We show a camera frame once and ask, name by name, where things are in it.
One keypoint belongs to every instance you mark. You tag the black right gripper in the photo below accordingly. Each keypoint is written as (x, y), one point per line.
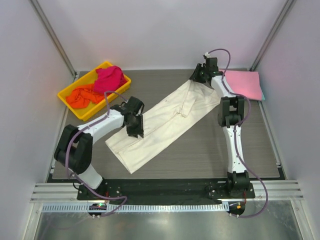
(194, 76)

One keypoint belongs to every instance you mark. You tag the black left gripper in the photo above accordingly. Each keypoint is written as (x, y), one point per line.
(139, 130)

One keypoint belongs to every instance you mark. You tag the white t shirt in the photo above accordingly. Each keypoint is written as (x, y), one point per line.
(163, 124)

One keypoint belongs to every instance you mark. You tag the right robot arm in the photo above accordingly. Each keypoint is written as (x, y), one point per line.
(230, 118)

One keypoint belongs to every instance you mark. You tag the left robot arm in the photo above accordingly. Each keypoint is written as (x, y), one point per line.
(75, 146)

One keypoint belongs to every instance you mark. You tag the magenta t shirt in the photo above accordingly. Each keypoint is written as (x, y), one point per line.
(108, 79)

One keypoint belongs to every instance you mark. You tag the folded pink t shirt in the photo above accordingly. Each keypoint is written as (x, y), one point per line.
(246, 83)

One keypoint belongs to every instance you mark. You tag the yellow plastic bin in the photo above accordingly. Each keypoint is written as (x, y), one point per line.
(89, 78)

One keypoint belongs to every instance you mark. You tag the orange t shirt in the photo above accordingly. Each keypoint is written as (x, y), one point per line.
(83, 95)

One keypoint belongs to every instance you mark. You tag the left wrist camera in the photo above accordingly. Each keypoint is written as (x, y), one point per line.
(134, 106)

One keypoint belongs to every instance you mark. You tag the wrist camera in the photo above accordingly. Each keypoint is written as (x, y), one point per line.
(134, 106)
(211, 63)

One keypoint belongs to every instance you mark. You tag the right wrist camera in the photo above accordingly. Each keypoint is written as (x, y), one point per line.
(211, 63)

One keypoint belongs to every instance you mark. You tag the slotted white cable duct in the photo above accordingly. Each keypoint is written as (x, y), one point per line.
(99, 208)

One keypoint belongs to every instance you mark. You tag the right aluminium frame post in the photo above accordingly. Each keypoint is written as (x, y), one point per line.
(279, 21)

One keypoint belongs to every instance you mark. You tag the aluminium frame post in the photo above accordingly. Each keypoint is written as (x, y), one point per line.
(52, 35)
(279, 21)

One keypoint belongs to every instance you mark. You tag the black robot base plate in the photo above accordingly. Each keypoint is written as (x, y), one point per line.
(145, 189)

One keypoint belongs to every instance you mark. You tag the left aluminium frame post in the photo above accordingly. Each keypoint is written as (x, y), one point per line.
(52, 35)

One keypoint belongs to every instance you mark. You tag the aluminium rail front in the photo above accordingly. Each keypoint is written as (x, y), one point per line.
(59, 192)

